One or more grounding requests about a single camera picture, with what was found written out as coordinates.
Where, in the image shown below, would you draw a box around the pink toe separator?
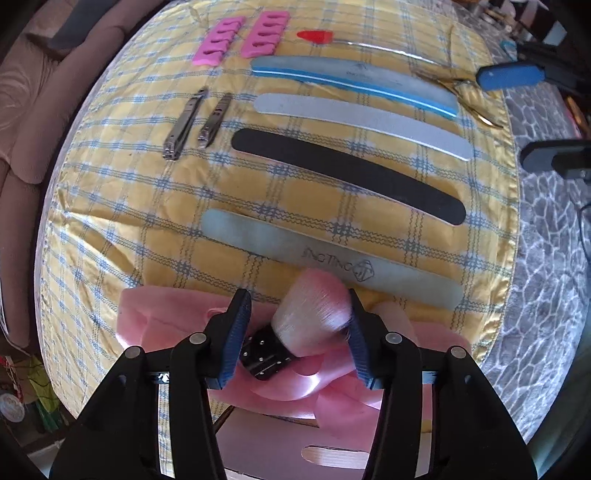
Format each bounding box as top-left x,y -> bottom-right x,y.
191,17 -> 239,66
239,10 -> 291,58

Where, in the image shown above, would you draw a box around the large metal nail clipper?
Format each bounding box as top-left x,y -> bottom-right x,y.
163,88 -> 208,161

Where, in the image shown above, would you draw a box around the blue-edged nail file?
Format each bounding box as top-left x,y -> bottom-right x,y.
250,55 -> 459,120

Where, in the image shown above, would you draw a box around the pink bristle makeup brush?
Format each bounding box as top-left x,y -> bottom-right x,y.
240,270 -> 354,381

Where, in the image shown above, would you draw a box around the pink satin cloth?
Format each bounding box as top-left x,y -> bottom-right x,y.
115,286 -> 472,432

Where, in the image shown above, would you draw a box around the gold scissors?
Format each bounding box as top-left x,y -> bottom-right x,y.
413,69 -> 504,129

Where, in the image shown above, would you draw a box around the white nail file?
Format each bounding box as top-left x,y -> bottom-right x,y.
253,93 -> 472,161

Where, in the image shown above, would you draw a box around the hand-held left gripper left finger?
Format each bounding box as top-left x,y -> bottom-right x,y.
48,288 -> 252,480

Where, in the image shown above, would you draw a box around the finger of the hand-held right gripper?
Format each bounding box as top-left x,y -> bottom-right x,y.
519,138 -> 591,181
475,41 -> 591,90

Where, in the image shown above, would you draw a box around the white cardboard box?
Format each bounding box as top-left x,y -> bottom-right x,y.
212,406 -> 384,480

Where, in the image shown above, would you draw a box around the beige sofa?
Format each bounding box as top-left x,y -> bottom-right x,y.
0,0 -> 162,352

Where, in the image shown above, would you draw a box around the black nail file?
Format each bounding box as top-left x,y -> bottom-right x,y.
231,128 -> 466,225

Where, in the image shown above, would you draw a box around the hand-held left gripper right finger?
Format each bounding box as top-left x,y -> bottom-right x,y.
346,288 -> 539,480

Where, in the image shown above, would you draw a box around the grey printed nail file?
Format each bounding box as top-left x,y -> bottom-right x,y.
201,209 -> 464,308

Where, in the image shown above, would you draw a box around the grey stone-pattern blanket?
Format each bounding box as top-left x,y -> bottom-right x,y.
452,9 -> 591,448

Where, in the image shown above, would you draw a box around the red-tipped metal cuticle tool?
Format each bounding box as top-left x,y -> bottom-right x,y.
295,30 -> 451,68

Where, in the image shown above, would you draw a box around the green bag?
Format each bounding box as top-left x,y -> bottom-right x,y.
28,355 -> 61,432

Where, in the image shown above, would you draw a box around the grey cushion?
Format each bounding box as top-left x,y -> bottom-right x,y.
48,14 -> 125,49

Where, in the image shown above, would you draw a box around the small metal nail clipper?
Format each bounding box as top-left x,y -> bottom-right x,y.
198,93 -> 233,149

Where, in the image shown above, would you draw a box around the yellow plaid cloth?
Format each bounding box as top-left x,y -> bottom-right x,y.
34,0 -> 525,480

